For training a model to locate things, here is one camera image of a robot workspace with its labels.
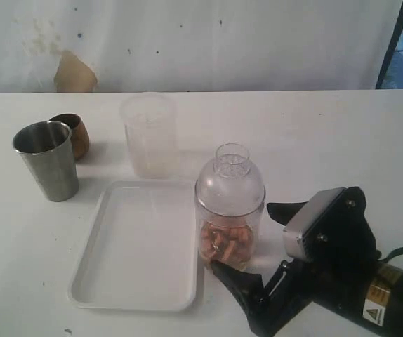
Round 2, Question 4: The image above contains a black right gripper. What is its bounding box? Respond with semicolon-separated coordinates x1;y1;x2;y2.
210;201;381;333

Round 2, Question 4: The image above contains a clear plastic shaker cup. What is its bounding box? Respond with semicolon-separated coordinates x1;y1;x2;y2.
194;197;265;271

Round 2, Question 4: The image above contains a pile of brown cubes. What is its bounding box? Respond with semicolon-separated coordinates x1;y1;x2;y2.
199;222;254;271

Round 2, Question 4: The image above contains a clear domed shaker lid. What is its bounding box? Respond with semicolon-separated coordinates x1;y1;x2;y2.
194;143;265;217

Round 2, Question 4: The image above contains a stainless steel cup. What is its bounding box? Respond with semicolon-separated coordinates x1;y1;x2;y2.
12;121;79;202

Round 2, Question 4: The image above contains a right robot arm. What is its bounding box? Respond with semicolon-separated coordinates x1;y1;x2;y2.
247;200;403;336

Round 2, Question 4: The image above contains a white rectangular plastic tray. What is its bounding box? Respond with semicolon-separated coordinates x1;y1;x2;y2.
67;180;198;312

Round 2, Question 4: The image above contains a translucent frosted plastic cup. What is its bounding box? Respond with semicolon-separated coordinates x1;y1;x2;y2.
119;93;179;179

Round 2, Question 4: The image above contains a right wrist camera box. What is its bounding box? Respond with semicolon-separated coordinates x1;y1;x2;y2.
283;187;376;267

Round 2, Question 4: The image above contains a black metal window post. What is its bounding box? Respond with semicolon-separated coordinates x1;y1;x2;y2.
375;1;403;90

